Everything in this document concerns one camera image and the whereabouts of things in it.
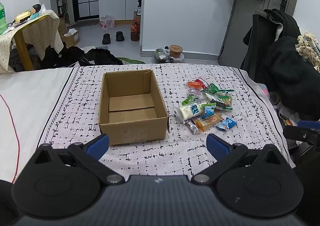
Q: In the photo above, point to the black coat on chair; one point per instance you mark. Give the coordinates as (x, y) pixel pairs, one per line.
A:
(272, 60)

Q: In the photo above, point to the dark green snack packet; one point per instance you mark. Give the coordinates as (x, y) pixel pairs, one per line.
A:
(212, 89)

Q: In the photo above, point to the green plastic bottle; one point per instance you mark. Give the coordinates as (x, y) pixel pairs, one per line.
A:
(3, 22)

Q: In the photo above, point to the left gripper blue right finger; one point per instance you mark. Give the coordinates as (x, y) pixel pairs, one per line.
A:
(217, 147)

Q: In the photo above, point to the purple snack packet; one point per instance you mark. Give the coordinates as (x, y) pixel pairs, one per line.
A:
(195, 92)

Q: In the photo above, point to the light blue snack packet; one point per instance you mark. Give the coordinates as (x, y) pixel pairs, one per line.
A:
(226, 125)

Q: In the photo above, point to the dotted cream tablecloth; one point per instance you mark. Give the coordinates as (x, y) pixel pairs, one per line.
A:
(40, 36)

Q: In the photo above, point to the right black slipper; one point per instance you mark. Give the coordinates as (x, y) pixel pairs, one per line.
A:
(120, 36)

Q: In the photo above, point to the orange biscuit stick packet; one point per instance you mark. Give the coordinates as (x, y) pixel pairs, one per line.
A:
(205, 124)

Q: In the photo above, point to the cream knitted cloth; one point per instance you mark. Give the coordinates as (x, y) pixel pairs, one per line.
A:
(308, 48)

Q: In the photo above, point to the orange jelly packet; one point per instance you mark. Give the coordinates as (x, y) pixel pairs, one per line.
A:
(194, 85)

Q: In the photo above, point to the silver black snack bar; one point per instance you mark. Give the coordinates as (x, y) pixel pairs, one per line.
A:
(192, 127)

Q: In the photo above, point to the green cookie packet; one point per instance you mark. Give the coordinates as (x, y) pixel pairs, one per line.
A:
(224, 101)

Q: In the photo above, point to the red snack packet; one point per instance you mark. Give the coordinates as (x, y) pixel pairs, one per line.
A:
(204, 84)

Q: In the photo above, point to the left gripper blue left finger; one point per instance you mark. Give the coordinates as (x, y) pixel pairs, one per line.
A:
(97, 147)

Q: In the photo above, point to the spray bottle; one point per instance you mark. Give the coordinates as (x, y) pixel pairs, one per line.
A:
(139, 8)

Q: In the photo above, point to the left black slipper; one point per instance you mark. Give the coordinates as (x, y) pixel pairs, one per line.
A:
(106, 39)

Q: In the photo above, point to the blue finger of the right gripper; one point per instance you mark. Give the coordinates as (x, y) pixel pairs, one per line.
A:
(313, 125)

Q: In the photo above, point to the pink plastic bag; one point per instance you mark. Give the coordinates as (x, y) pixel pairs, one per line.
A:
(107, 22)

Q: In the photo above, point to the doll figure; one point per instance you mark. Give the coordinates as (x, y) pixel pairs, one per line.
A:
(34, 13)

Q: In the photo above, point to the green floor mat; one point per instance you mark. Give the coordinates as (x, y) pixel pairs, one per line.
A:
(125, 60)

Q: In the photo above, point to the pink grey plush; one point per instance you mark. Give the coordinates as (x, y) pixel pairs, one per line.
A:
(264, 89)

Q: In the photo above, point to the yellow leg side table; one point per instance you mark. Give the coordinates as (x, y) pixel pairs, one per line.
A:
(20, 41)

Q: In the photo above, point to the black clothes pile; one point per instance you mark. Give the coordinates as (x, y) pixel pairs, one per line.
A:
(64, 58)

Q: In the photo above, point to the white blue bread packet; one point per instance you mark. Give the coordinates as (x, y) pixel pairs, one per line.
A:
(190, 111)

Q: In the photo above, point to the black backpack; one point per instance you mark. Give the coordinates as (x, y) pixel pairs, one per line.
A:
(99, 56)

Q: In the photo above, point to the brown cardboard box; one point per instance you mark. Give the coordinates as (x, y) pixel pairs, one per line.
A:
(131, 108)

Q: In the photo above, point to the small cardboard box on floor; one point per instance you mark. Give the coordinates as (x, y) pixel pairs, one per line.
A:
(71, 38)

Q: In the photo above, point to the grey door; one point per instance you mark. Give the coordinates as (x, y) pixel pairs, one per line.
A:
(243, 16)

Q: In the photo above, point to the black slipper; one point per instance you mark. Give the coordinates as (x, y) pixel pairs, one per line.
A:
(120, 36)
(106, 39)

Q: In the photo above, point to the blue candy packet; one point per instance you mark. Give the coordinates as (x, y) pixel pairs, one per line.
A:
(208, 111)

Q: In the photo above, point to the bright green snack packet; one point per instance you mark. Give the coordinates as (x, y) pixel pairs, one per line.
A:
(190, 99)

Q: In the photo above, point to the white black rice cake packet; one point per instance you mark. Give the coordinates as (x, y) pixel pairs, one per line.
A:
(213, 99)

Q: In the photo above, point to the dark red bottle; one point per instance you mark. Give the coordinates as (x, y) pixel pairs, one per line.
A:
(135, 31)

